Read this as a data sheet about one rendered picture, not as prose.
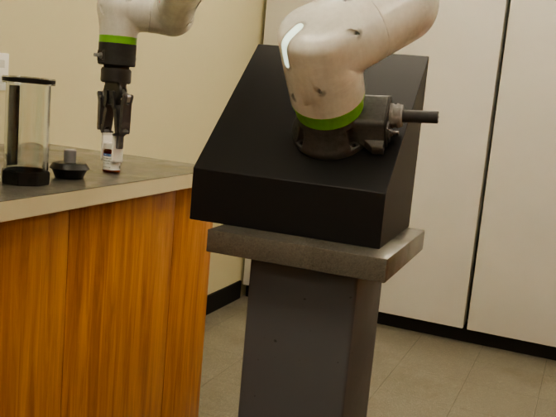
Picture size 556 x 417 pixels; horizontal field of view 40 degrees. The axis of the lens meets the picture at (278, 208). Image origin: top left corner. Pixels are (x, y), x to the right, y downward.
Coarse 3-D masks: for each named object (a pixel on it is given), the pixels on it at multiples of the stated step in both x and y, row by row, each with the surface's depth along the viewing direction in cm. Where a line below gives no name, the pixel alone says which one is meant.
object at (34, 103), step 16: (16, 96) 157; (32, 96) 157; (48, 96) 160; (16, 112) 157; (32, 112) 158; (48, 112) 161; (16, 128) 158; (32, 128) 158; (48, 128) 162; (16, 144) 158; (32, 144) 159; (48, 144) 163; (16, 160) 159; (32, 160) 160; (48, 160) 164
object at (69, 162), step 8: (64, 152) 176; (72, 152) 175; (64, 160) 176; (72, 160) 176; (56, 168) 173; (64, 168) 173; (72, 168) 173; (80, 168) 174; (88, 168) 177; (56, 176) 175; (64, 176) 174; (72, 176) 174; (80, 176) 176
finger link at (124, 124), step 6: (126, 96) 185; (132, 96) 186; (126, 102) 186; (120, 108) 186; (126, 108) 186; (120, 114) 187; (126, 114) 186; (120, 120) 187; (126, 120) 187; (120, 126) 187; (126, 126) 187; (120, 132) 187
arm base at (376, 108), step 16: (368, 96) 133; (384, 96) 133; (368, 112) 131; (384, 112) 130; (400, 112) 131; (416, 112) 132; (432, 112) 131; (304, 128) 132; (352, 128) 131; (368, 128) 130; (384, 128) 129; (304, 144) 134; (320, 144) 132; (336, 144) 132; (352, 144) 133; (368, 144) 131; (384, 144) 132
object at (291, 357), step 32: (256, 288) 136; (288, 288) 134; (320, 288) 132; (352, 288) 130; (256, 320) 137; (288, 320) 135; (320, 320) 133; (352, 320) 131; (256, 352) 138; (288, 352) 136; (320, 352) 133; (352, 352) 134; (256, 384) 139; (288, 384) 136; (320, 384) 134; (352, 384) 137; (256, 416) 139; (288, 416) 137; (320, 416) 135; (352, 416) 141
